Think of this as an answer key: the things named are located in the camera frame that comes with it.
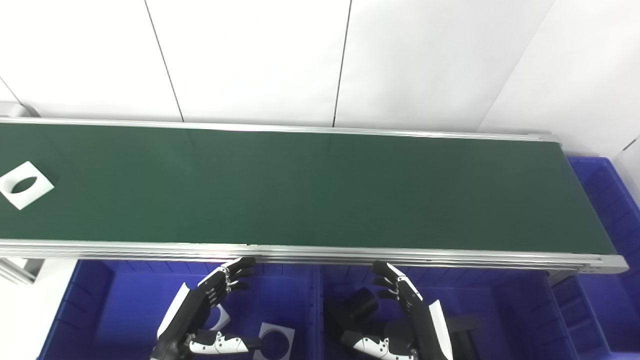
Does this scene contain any aluminium conveyor leg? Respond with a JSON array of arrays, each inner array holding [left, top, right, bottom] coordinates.
[[0, 257, 47, 286]]

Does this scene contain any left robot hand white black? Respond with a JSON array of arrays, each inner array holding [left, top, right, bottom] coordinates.
[[151, 256, 263, 360]]

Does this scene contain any blue bin at conveyor end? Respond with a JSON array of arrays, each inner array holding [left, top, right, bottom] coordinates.
[[550, 156, 640, 360]]

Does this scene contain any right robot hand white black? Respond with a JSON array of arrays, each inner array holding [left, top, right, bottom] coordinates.
[[340, 261, 454, 360]]

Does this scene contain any blue bin with white parts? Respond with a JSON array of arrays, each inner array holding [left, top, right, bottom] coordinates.
[[37, 259, 322, 360]]

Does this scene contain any blue bin with black parts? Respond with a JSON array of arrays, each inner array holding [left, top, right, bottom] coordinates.
[[319, 264, 573, 360]]

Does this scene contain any green conveyor belt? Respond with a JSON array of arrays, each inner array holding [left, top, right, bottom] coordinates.
[[0, 117, 630, 275], [0, 122, 618, 255]]

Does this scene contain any white square part with hole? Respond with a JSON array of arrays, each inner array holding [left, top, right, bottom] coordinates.
[[0, 161, 55, 211], [252, 322, 296, 360], [206, 304, 232, 332]]

